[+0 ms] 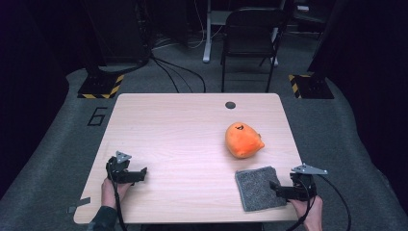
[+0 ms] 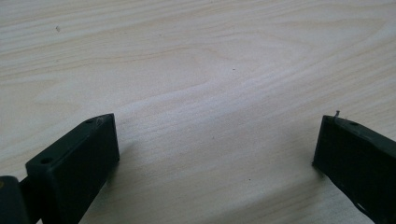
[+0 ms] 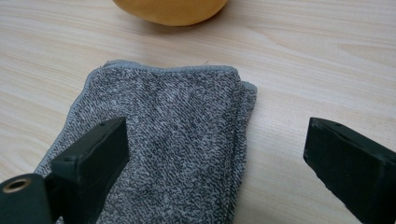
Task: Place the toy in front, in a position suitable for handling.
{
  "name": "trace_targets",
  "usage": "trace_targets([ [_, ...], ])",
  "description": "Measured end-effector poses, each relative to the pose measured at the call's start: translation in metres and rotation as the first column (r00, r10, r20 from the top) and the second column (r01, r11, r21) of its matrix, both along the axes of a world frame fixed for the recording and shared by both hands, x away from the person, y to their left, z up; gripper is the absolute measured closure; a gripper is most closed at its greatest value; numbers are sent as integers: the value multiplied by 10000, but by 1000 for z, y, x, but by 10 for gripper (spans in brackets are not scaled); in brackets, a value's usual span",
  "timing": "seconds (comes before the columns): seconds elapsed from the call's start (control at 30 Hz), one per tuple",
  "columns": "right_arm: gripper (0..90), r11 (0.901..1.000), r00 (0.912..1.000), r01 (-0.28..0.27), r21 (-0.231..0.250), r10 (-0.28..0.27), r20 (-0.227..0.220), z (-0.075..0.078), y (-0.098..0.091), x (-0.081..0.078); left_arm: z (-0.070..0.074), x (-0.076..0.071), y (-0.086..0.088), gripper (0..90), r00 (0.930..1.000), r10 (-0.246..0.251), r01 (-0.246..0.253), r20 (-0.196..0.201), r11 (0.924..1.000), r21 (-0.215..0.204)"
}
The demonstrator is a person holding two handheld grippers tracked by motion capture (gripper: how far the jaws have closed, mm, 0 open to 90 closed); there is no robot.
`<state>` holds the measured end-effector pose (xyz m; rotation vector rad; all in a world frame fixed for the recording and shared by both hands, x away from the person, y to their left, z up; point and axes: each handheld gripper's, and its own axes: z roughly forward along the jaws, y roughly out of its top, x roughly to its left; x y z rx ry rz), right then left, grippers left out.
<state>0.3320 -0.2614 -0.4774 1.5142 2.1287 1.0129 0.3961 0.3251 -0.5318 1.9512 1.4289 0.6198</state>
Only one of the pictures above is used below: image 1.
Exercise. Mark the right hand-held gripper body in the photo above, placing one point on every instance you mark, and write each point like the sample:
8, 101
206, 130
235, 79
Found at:
301, 187

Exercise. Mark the person's right hand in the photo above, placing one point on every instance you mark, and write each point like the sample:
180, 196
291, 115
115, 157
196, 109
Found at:
309, 213

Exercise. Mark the black folding chair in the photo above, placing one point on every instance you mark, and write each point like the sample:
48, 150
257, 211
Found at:
250, 35

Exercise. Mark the dark curtain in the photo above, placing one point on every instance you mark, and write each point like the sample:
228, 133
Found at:
29, 80
369, 64

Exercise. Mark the person's left hand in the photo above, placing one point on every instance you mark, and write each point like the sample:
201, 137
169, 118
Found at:
110, 192

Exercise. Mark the striped black stand base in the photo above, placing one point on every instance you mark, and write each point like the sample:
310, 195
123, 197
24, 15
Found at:
312, 86
101, 86

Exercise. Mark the white desk leg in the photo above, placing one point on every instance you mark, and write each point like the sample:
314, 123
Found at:
208, 35

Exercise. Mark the orange plush toy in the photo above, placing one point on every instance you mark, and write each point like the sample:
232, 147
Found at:
242, 141

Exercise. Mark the dark cabinet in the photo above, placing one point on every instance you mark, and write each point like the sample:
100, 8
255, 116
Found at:
117, 29

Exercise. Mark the grey towel cloth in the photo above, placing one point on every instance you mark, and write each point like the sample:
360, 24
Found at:
256, 187

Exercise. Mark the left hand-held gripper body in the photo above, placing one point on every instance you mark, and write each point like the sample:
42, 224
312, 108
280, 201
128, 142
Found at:
118, 168

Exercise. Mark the grey tape strip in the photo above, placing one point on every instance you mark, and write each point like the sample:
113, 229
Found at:
78, 204

